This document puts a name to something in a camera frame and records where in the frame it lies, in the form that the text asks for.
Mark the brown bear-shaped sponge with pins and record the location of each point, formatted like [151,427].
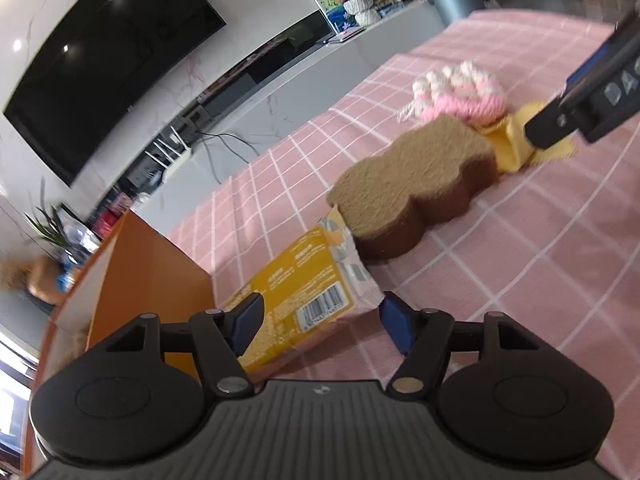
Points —
[410,175]

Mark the grey laptop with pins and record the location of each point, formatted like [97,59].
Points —
[344,35]

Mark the green plant in glass vase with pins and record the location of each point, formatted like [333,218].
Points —
[47,227]

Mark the red box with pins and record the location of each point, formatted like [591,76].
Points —
[106,222]

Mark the yellow cloth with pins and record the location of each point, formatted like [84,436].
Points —
[510,135]

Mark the white router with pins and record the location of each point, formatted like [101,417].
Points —
[175,157]

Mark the marble television cabinet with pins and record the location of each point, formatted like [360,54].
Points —
[300,90]

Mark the white knitted pot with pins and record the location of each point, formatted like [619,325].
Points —
[361,10]

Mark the yellow snack packet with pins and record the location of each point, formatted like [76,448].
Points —
[295,280]

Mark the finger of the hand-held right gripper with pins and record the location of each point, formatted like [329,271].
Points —
[550,122]
[592,67]

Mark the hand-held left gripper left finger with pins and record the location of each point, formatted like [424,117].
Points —
[248,322]

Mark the pink checked tablecloth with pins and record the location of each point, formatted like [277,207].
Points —
[525,260]

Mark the golden acorn-shaped vase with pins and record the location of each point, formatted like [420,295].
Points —
[45,280]

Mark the orange cardboard box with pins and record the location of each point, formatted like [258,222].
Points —
[150,270]

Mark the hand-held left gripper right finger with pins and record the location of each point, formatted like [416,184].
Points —
[397,322]

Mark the pink white crochet toy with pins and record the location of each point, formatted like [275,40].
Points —
[465,105]

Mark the black curved television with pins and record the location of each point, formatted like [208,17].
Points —
[100,60]

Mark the dried flowers in dark vase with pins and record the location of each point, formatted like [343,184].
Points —
[12,272]

